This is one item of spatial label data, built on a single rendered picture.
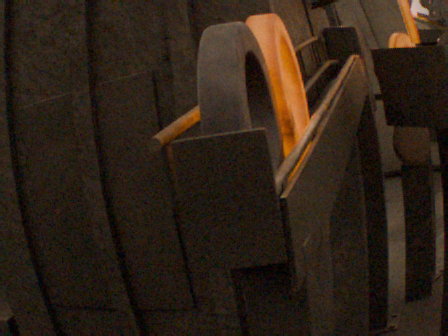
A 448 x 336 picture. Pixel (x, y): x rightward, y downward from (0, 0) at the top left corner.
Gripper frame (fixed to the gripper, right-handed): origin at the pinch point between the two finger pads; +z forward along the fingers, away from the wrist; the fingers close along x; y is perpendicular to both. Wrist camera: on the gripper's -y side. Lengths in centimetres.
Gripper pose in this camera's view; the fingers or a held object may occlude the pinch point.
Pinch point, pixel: (406, 12)
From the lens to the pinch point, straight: 213.8
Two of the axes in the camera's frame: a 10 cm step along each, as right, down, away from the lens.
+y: 1.1, -9.8, -1.6
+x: -2.4, 1.3, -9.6
